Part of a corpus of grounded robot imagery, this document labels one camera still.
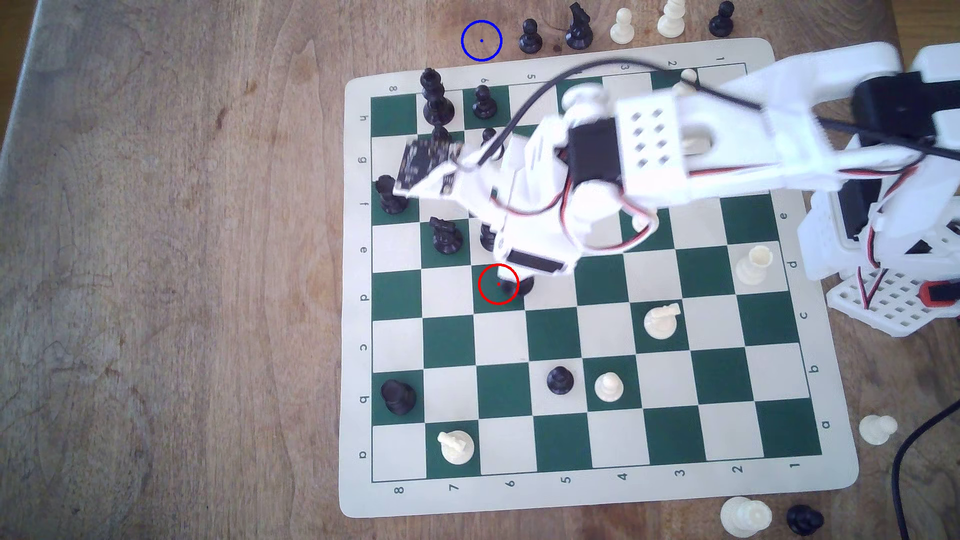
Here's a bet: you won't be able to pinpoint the gripper camera circuit board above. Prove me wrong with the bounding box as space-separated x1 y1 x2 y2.
392 137 464 201

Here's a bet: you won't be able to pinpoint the black camera cable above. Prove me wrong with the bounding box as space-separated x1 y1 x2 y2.
476 58 960 162

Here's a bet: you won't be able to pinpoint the white chess knight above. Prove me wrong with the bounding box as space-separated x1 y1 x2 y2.
437 429 476 466
643 302 683 341

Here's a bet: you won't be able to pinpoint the white chess queen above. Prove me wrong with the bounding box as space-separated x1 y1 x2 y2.
720 495 774 540

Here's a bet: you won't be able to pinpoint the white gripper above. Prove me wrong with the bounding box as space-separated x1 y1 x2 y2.
450 116 582 279

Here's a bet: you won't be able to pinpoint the black chess knight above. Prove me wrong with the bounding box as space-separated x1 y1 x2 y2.
429 216 465 255
565 1 595 51

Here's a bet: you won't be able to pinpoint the white chess bishop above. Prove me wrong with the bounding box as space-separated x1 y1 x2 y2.
657 0 687 40

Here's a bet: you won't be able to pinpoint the white chess rook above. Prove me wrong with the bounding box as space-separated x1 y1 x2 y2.
734 245 774 287

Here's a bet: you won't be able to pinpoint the black power cable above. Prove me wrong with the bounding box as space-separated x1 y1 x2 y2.
891 401 960 540

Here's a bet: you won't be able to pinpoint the white perforated base plate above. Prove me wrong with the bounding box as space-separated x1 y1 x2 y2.
825 261 960 339

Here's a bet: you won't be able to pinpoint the black chess rook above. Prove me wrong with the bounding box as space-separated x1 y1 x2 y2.
380 378 417 417
374 174 410 216

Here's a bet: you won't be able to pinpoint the green white chess mat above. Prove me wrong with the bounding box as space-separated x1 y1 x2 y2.
337 37 860 520

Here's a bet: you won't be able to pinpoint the red base clamp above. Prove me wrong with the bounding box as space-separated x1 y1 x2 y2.
918 279 960 307

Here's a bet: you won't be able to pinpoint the black chess queen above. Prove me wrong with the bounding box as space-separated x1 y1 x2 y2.
420 67 456 127

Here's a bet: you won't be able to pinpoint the red white gripper servo wire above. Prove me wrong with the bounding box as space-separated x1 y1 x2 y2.
487 168 661 258

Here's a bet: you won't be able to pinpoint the red white servo wires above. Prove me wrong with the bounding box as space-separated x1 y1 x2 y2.
855 161 960 309

